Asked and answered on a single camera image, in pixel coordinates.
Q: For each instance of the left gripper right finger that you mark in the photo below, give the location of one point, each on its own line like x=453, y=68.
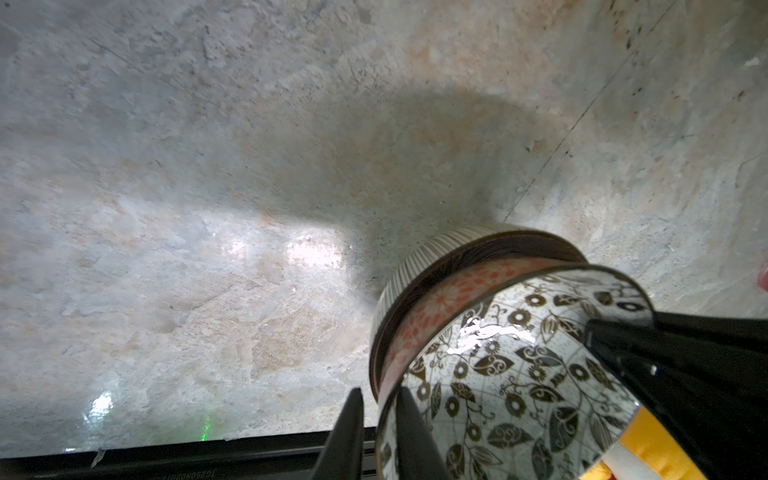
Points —
x=418, y=455

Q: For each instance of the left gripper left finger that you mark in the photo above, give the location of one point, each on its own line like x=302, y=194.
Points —
x=342, y=454

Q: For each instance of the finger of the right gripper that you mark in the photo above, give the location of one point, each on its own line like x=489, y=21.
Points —
x=748, y=334
x=712, y=398

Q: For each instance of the pink patterned bowl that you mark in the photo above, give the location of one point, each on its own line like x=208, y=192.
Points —
x=508, y=390

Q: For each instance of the pink transparent cup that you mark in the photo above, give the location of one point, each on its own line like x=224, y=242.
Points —
x=762, y=279

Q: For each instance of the yellow plush toy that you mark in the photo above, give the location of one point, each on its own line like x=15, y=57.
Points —
x=645, y=451

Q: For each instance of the brown striped bowl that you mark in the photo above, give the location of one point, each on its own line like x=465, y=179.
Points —
x=443, y=255

